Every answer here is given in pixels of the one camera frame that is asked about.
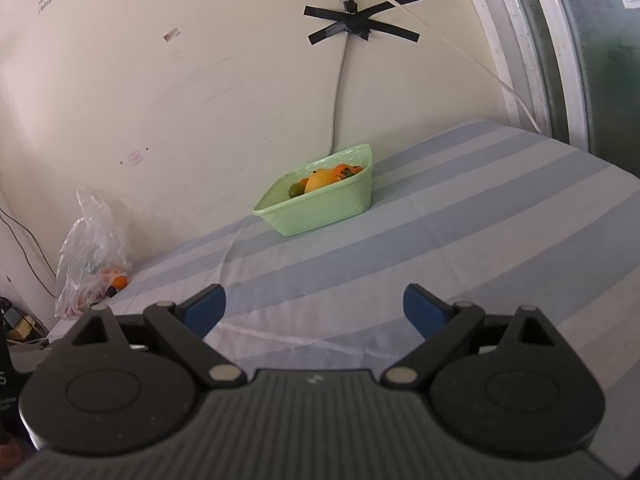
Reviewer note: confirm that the pink wall sticker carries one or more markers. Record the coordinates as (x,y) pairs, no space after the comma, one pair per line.
(135,157)

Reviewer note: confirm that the pile of oranges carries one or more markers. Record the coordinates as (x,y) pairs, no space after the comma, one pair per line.
(344,169)

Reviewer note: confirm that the green plastic basket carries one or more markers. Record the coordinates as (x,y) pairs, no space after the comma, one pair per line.
(325,210)

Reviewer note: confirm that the black tape cross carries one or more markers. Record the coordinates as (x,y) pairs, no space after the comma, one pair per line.
(357,22)

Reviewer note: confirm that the striped bedsheet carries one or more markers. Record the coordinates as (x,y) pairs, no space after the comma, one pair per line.
(475,220)

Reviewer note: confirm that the white window frame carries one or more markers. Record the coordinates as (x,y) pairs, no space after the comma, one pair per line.
(500,20)

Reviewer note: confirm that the olive green plum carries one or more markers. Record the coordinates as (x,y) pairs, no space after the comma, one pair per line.
(295,190)

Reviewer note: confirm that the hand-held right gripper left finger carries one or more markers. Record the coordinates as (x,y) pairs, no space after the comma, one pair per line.
(205,307)

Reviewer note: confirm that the large yellow citrus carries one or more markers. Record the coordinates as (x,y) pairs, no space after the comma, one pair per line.
(322,181)

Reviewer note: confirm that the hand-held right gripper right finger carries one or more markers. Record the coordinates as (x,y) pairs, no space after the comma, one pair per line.
(425,310)

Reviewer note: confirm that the small tangerine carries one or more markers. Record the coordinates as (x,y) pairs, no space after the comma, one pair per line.
(119,280)

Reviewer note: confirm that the clear plastic bag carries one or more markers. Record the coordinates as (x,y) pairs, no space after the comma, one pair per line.
(90,250)

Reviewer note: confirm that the window sticker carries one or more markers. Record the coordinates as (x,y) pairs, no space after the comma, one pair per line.
(630,0)

